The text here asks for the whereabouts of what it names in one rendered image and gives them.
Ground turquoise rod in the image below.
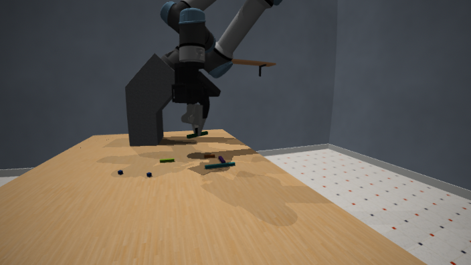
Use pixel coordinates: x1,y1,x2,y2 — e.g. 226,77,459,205
205,162,235,169

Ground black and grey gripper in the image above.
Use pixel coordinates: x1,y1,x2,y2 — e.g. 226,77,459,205
172,62,209,137

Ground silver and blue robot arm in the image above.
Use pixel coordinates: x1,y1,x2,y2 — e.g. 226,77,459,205
161,0,282,97

